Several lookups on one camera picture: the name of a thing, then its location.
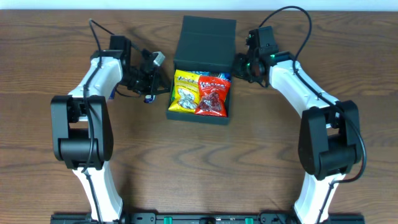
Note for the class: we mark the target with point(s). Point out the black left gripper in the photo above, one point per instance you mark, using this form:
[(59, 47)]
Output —
[(153, 79)]

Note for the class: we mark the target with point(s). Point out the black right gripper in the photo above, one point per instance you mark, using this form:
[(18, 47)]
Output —
[(241, 69)]

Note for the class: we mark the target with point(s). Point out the dark purple chocolate bar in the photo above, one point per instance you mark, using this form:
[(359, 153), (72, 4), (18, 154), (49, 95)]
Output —
[(149, 98)]

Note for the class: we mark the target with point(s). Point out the yellow Hacks candy bag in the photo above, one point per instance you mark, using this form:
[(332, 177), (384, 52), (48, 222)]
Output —
[(186, 92)]

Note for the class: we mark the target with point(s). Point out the dark green box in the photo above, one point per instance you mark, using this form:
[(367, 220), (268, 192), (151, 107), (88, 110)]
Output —
[(206, 45)]

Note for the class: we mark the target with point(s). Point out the red Hacks candy bag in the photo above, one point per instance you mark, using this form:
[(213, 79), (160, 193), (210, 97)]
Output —
[(213, 92)]

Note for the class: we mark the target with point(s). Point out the blue Oreo cookie pack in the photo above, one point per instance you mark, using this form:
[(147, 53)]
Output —
[(221, 75)]

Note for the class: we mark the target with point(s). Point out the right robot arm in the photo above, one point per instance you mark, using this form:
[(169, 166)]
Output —
[(328, 145)]

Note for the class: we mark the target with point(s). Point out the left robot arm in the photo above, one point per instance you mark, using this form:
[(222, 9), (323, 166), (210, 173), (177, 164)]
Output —
[(81, 128)]

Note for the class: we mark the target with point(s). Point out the blue Eclipse mint box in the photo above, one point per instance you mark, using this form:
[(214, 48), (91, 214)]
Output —
[(111, 97)]

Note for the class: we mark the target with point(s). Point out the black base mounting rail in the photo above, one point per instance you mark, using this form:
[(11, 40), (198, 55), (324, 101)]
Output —
[(151, 218)]

